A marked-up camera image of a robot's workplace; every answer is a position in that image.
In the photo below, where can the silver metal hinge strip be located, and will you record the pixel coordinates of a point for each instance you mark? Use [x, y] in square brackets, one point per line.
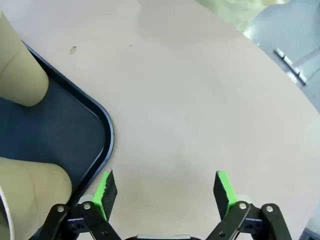
[290, 65]

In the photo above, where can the black plastic tray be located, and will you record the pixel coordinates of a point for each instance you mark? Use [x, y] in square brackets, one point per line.
[62, 130]

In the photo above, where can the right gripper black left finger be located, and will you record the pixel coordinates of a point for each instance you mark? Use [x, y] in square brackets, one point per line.
[103, 197]

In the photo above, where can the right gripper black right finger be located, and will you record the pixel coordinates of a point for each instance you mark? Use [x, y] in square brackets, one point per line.
[225, 195]

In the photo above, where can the tall brown paper cup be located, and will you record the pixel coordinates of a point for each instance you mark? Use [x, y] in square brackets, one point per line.
[20, 70]
[32, 190]

